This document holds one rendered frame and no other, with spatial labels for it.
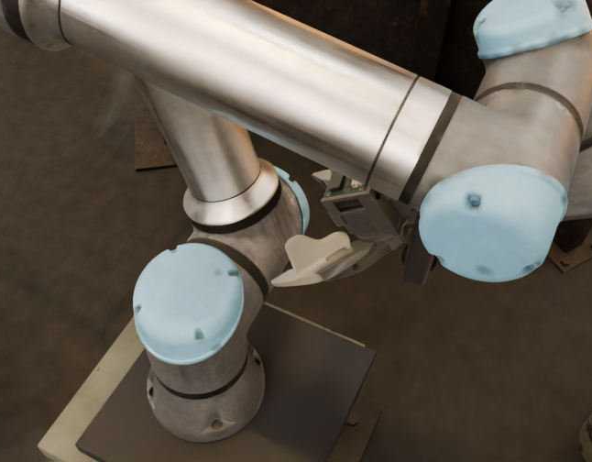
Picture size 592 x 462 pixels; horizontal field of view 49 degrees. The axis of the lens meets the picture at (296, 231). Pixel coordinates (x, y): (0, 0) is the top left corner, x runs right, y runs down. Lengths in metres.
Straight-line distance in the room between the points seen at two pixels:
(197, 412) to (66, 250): 0.74
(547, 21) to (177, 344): 0.44
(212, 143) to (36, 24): 0.26
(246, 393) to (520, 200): 0.53
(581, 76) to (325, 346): 0.56
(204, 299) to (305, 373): 0.25
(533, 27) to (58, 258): 1.17
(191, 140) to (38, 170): 1.00
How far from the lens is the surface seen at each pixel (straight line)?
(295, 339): 0.91
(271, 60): 0.39
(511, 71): 0.45
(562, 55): 0.47
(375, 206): 0.58
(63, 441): 0.92
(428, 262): 0.65
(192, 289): 0.69
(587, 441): 1.24
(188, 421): 0.82
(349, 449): 1.17
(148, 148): 1.61
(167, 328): 0.67
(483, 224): 0.37
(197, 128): 0.66
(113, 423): 0.88
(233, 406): 0.81
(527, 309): 1.38
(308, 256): 0.63
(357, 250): 0.62
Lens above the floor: 1.12
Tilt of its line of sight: 52 degrees down
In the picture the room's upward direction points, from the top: straight up
